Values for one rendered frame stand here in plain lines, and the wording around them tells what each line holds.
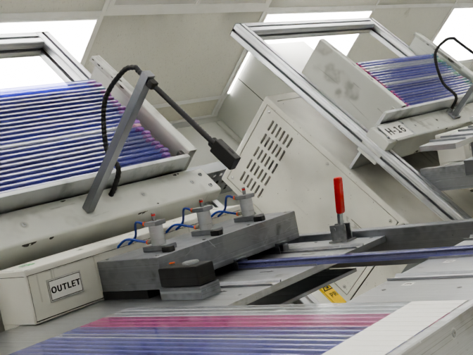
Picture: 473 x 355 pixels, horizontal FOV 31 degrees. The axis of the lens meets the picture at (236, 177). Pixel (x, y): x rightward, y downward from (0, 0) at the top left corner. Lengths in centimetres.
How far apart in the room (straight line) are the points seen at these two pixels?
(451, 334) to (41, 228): 80
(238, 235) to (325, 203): 107
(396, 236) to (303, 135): 105
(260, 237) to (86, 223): 29
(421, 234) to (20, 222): 63
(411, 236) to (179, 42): 311
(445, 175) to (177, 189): 84
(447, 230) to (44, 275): 61
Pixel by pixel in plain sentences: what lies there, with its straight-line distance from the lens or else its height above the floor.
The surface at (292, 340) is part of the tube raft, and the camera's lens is 81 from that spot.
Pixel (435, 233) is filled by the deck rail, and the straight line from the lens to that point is 136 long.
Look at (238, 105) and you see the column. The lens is 497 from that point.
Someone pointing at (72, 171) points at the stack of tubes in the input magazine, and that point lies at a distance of 147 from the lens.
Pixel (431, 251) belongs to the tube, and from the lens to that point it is 114.
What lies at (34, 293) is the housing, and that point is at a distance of 125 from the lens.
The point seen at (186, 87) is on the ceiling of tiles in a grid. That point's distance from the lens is 467.
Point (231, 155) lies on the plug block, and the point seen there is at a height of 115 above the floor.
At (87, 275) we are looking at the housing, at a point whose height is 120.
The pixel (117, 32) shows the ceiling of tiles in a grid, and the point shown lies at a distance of 400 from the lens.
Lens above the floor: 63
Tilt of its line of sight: 24 degrees up
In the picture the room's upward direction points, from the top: 46 degrees counter-clockwise
